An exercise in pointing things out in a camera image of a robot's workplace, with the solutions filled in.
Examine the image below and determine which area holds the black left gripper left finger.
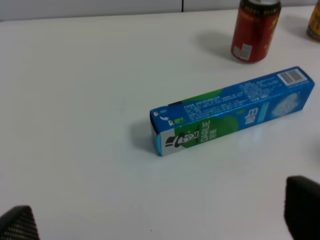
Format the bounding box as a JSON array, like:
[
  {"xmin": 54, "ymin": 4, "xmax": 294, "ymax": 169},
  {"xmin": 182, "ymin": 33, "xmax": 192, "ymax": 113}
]
[{"xmin": 0, "ymin": 205, "xmax": 40, "ymax": 240}]

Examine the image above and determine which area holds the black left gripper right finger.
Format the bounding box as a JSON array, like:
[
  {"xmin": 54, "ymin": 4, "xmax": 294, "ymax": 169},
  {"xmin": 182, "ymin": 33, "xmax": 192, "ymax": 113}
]
[{"xmin": 284, "ymin": 175, "xmax": 320, "ymax": 240}]

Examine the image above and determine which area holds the blue green toothpaste box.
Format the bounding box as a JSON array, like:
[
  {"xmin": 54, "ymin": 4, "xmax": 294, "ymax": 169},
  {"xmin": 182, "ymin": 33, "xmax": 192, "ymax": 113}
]
[{"xmin": 149, "ymin": 66, "xmax": 315, "ymax": 157}]

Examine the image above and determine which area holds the yellow drink can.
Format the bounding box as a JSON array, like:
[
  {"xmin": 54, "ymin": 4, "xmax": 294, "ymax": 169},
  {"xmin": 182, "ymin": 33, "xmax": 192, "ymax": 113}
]
[{"xmin": 306, "ymin": 0, "xmax": 320, "ymax": 42}]

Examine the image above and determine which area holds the red soda can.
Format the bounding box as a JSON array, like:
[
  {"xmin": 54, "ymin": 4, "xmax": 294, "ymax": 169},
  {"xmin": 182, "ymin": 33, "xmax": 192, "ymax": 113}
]
[{"xmin": 231, "ymin": 0, "xmax": 282, "ymax": 63}]

